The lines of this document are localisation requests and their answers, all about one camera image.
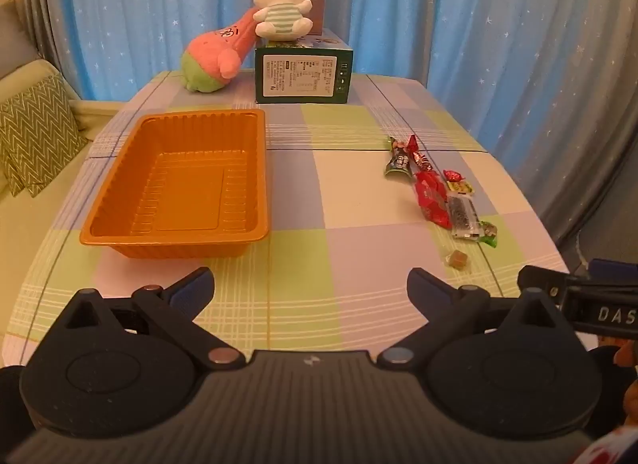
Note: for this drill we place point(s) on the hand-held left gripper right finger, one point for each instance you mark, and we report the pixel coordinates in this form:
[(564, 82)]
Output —
[(428, 289)]

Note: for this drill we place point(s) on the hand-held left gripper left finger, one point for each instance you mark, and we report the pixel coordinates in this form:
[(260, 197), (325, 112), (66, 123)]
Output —
[(192, 289)]

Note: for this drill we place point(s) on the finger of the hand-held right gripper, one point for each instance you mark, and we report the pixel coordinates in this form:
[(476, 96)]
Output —
[(613, 267), (538, 279)]

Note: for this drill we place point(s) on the small clear candy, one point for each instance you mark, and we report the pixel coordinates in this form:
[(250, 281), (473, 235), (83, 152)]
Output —
[(457, 260)]

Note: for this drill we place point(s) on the small green snack packet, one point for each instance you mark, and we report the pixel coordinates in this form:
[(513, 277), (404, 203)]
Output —
[(488, 233)]

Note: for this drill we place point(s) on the clear black snack bar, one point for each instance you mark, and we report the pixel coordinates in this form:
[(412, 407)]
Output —
[(462, 214)]

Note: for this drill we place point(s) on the large red snack packet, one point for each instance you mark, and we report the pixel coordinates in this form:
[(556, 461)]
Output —
[(431, 194)]

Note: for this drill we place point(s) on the orange plastic tray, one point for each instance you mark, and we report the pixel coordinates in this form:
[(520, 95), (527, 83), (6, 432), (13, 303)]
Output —
[(174, 194)]

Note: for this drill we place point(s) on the yellow green snack packet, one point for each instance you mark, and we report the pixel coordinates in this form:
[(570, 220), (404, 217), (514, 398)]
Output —
[(461, 187)]

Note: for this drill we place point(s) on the green candy packet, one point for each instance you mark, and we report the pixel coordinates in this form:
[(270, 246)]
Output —
[(395, 165)]

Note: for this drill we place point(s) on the red silver twist candy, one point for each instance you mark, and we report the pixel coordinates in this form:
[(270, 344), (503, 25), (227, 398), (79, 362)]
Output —
[(417, 155)]

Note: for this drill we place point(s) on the person's right hand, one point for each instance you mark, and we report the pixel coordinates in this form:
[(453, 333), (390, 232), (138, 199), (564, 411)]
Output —
[(628, 394)]

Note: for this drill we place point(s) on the grey curtain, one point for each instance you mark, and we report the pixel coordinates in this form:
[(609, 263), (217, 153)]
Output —
[(47, 5), (598, 170)]

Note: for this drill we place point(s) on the red white patterned clothing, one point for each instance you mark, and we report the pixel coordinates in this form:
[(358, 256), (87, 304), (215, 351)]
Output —
[(613, 449)]

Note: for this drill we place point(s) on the light green sofa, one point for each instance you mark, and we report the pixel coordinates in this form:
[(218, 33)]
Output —
[(35, 224)]

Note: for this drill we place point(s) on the green zigzag cushion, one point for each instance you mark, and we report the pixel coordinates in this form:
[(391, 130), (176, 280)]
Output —
[(32, 189), (40, 125)]

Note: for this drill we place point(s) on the pink green starfish plush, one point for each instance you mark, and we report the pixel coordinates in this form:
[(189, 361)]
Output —
[(214, 52)]

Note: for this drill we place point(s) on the green cardboard box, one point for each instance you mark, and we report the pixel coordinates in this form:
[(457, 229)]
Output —
[(299, 75)]

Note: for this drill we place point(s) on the blue star curtain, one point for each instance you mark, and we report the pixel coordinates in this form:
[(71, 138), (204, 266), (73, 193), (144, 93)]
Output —
[(423, 10)]

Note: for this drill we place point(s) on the grey cushion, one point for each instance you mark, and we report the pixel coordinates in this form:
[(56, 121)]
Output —
[(15, 40)]

